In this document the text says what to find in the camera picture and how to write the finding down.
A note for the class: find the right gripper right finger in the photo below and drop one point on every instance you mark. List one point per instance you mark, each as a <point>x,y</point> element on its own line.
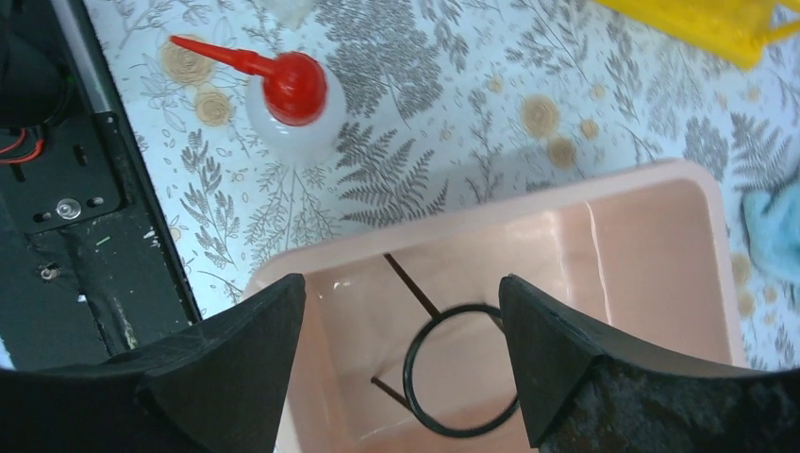
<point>586,386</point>

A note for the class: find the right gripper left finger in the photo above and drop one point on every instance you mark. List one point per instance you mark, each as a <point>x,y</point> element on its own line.
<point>216,386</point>

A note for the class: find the black metal ring tripod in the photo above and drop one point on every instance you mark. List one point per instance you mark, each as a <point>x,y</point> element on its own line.
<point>449,380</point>

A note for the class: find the pink plastic bin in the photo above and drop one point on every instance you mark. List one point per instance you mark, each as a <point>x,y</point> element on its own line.
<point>643,250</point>

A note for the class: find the light blue cloth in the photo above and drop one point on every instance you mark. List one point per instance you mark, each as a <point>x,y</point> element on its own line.
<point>772,224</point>

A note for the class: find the red-capped white wash bottle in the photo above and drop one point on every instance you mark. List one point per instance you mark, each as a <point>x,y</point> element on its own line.
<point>294,104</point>

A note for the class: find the floral table mat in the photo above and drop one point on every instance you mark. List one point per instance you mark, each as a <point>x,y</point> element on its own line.
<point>449,104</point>

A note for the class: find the yellow test tube rack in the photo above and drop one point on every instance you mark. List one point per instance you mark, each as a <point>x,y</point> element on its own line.
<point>736,31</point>

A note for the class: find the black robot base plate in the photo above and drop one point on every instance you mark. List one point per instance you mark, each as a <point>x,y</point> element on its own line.
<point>88,268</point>

